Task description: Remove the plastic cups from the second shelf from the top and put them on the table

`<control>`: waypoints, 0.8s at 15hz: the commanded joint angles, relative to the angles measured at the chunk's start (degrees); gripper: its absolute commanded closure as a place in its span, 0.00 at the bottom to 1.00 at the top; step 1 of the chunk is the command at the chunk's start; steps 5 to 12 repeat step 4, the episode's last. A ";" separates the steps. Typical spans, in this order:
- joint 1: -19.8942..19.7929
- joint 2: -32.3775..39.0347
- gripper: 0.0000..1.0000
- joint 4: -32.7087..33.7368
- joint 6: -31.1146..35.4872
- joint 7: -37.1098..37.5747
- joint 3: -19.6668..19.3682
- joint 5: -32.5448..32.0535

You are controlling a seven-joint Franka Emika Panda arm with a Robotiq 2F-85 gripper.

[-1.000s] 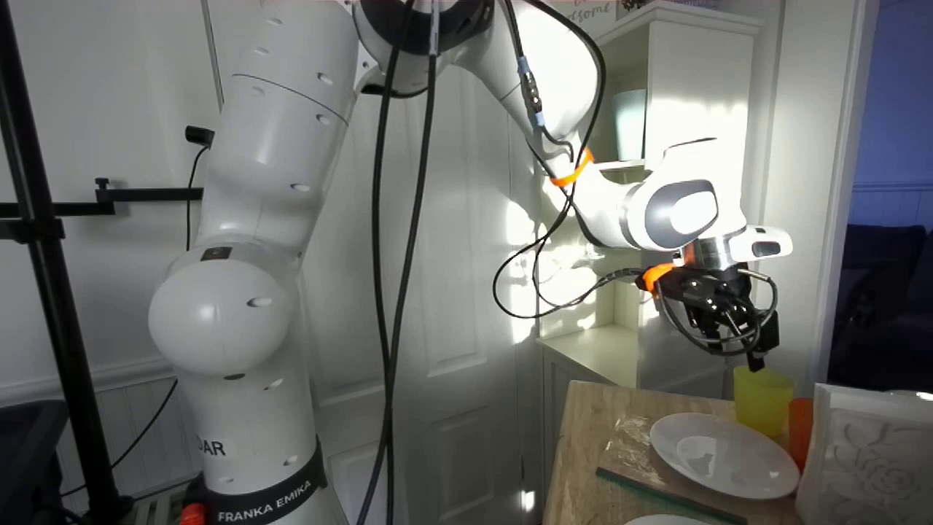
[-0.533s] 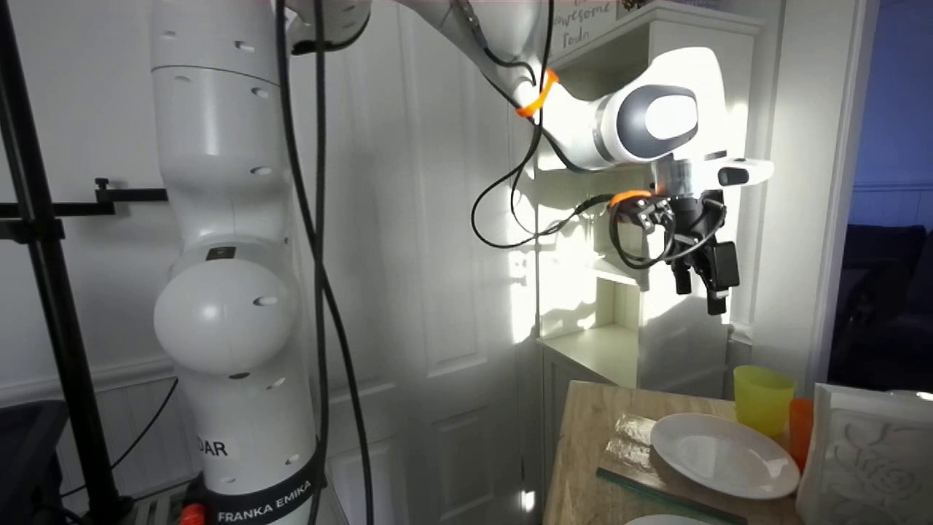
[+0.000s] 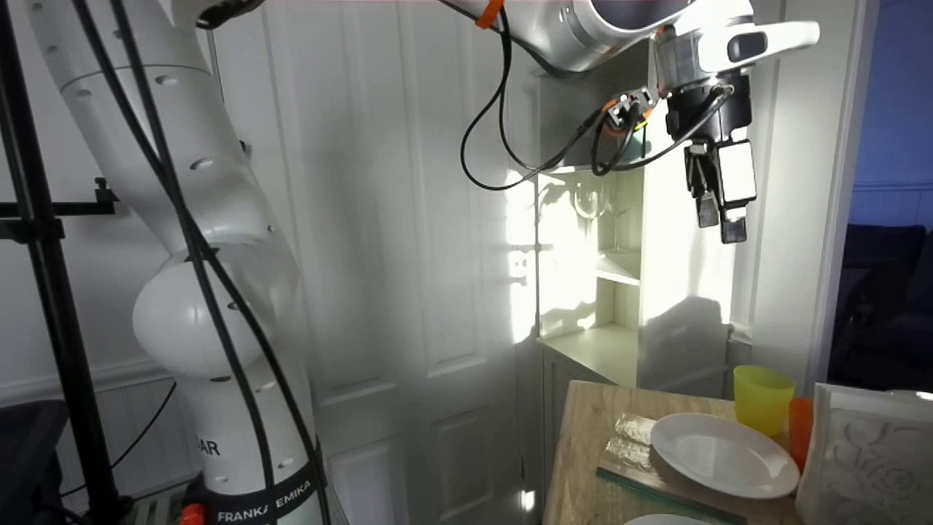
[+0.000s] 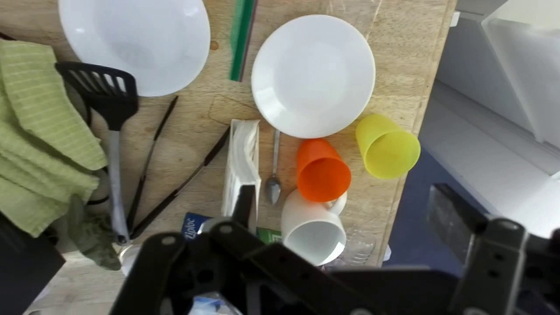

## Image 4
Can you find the black tongs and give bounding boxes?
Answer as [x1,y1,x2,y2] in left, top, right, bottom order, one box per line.
[126,94,232,239]

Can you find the blue packet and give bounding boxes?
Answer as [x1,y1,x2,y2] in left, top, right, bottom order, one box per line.
[180,210,218,241]

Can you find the dark olive cloth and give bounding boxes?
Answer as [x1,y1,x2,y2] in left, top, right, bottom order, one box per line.
[64,196,126,271]

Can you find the light green dish cloth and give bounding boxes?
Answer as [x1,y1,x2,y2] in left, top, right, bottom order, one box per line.
[0,38,110,238]

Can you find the orange plastic cup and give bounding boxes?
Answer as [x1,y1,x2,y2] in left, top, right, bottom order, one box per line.
[294,138,353,204]

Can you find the metal spoon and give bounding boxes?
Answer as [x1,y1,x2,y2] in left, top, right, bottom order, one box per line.
[264,127,285,208]

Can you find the dark bag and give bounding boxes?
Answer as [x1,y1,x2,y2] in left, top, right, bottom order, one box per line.
[0,211,66,315]

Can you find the white round plate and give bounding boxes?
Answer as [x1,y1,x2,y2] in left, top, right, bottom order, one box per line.
[250,14,378,140]
[57,0,211,99]

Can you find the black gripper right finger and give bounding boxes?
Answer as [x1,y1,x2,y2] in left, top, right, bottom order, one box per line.
[427,182,560,315]

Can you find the yellow plastic cup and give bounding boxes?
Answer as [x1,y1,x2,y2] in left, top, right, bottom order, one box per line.
[353,112,421,180]

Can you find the white ceramic mug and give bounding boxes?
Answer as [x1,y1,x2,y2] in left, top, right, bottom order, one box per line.
[280,189,350,267]

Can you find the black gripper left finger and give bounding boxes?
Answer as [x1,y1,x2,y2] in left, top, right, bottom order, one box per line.
[110,182,329,315]

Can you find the clear plastic container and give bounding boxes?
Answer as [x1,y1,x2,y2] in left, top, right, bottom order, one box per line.
[220,117,262,220]

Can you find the black slotted spatula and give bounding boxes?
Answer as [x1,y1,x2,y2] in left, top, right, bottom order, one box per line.
[54,61,140,245]

